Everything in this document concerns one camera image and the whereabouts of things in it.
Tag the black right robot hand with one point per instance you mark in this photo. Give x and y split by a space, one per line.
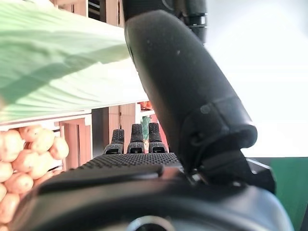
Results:
180 84

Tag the green white napa cabbage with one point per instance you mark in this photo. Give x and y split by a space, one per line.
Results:
60 67

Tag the wooden slatted potato crate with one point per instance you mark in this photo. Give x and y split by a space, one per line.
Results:
72 144

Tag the brown potato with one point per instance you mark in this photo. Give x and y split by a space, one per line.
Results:
43 142
10 145
59 148
19 183
25 161

